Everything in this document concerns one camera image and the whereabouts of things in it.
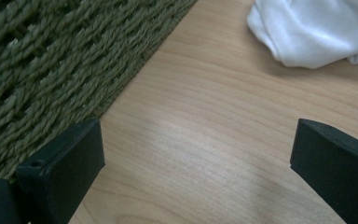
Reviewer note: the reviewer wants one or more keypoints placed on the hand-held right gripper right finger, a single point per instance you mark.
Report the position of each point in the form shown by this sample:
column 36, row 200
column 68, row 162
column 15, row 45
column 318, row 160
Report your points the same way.
column 338, row 168

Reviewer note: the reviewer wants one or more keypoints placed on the white cloth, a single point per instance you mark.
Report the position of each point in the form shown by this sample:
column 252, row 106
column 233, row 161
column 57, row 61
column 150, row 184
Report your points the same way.
column 317, row 31

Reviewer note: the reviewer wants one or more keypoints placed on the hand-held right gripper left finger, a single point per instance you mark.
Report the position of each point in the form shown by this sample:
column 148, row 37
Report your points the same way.
column 62, row 168

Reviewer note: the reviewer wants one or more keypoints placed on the green woven basket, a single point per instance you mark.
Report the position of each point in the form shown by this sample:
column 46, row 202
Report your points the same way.
column 59, row 62

